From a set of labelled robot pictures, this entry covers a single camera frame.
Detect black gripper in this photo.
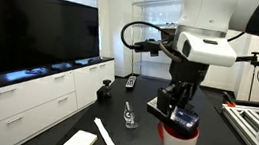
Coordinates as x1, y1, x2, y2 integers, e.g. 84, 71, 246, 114
154, 57, 211, 122

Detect remote control with white face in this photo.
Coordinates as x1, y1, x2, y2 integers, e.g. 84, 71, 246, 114
124, 74, 138, 91

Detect clear safety glasses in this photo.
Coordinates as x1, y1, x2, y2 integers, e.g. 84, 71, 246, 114
120, 100, 143, 131

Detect black clamp with orange tip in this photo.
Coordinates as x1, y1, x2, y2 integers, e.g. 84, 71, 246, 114
220, 91, 240, 109

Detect white marker with orange tip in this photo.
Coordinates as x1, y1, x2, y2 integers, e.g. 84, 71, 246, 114
90, 116, 124, 145

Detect white drawer cabinet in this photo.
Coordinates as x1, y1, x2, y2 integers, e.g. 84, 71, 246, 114
0, 42, 119, 145

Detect large black television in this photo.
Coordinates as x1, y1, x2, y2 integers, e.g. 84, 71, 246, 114
0, 0, 108, 90

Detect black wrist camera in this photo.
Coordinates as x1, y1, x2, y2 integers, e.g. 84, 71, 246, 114
133, 36, 176, 61

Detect black camera boom stand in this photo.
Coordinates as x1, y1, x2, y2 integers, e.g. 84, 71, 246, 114
230, 48, 259, 104

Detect black camera cable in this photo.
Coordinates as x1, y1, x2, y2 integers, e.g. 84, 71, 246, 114
119, 18, 178, 56

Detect metal wire shelf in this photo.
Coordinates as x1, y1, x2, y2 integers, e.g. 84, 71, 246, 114
122, 0, 184, 82

